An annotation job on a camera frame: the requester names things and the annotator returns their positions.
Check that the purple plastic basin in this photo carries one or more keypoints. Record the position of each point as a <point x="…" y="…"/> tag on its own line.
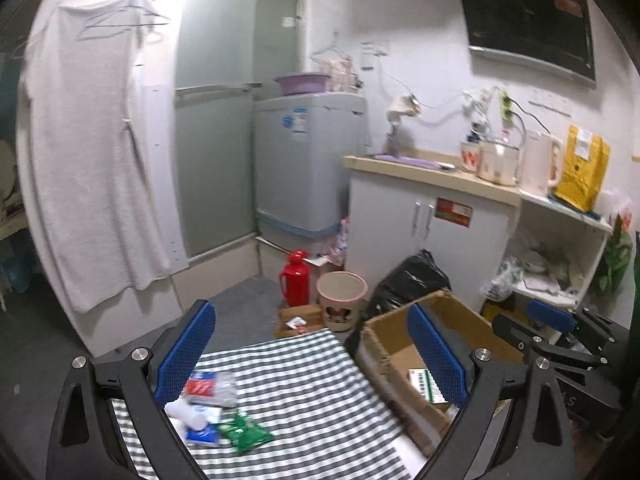
<point x="302" y="84"/>

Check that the purple tray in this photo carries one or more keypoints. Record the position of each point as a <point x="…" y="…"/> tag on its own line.
<point x="407" y="160"/>

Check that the white rice cooker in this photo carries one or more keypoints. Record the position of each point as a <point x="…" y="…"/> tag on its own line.
<point x="497" y="162"/>

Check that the red sticker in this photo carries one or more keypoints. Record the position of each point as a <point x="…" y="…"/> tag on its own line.
<point x="454" y="211"/>

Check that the pink waste bin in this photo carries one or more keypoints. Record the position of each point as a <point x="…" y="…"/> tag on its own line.
<point x="341" y="302"/>

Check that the red thermos flask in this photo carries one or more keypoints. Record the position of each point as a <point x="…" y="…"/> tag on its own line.
<point x="294" y="282"/>

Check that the yellow paper bag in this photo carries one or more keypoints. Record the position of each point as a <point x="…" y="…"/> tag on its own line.
<point x="582" y="170"/>

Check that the frosted glass door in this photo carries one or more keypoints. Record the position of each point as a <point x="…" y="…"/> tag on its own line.
<point x="215" y="110"/>

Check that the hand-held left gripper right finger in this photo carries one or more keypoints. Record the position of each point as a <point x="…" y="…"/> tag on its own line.
<point x="435" y="360"/>

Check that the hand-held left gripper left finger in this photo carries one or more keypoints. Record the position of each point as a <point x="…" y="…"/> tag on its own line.
<point x="182" y="355"/>

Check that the green packet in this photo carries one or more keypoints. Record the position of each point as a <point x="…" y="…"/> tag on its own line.
<point x="246" y="432"/>

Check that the black trash bag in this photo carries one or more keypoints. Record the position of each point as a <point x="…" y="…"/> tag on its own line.
<point x="407" y="280"/>

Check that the pink hanging rack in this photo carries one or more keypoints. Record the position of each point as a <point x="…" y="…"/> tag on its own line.
<point x="340" y="72"/>

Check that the clear plastic wrapper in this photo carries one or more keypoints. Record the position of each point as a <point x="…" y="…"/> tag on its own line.
<point x="226" y="390"/>

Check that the white bowls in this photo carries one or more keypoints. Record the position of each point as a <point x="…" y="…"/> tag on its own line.
<point x="534" y="262"/>

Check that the white hanging towel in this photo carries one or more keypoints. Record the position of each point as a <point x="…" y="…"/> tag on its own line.
<point x="85" y="160"/>

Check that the small brown box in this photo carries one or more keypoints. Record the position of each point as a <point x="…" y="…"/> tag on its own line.
<point x="300" y="317"/>

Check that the grey washing machine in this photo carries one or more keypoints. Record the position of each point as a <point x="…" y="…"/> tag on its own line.
<point x="305" y="160"/>

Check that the green and white carton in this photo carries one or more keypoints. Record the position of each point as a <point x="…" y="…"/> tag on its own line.
<point x="424" y="382"/>

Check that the grey white striped cloth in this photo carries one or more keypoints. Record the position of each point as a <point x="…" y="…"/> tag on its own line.
<point x="310" y="400"/>

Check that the brown cardboard box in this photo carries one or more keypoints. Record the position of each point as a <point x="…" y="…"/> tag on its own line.
<point x="395" y="355"/>

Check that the yellow packets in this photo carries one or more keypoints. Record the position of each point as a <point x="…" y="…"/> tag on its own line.
<point x="495" y="307"/>

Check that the black range hood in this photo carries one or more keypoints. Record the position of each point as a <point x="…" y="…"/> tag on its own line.
<point x="525" y="10"/>

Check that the green plant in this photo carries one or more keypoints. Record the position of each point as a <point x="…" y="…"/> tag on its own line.
<point x="617" y="255"/>

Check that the clear plastic bags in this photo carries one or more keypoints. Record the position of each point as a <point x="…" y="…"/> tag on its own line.
<point x="502" y="280"/>

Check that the white cabinet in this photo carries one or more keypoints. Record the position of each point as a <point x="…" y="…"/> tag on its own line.
<point x="395" y="230"/>

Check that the white power strip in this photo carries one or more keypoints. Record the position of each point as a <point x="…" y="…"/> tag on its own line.
<point x="506" y="107"/>

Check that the white electric kettle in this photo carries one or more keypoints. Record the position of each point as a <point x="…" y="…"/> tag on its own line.
<point x="537" y="162"/>

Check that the white faucet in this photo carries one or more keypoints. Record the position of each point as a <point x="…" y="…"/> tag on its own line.
<point x="400" y="110"/>

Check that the red and white packet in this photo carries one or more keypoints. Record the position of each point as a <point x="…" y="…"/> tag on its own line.
<point x="201" y="386"/>

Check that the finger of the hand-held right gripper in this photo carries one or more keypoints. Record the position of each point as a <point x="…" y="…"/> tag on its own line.
<point x="520" y="335"/>
<point x="550" y="315"/>

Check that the white mug red print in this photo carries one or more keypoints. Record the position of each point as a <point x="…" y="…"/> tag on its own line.
<point x="470" y="156"/>

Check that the blue packet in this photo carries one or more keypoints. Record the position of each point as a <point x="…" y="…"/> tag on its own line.
<point x="204" y="435"/>

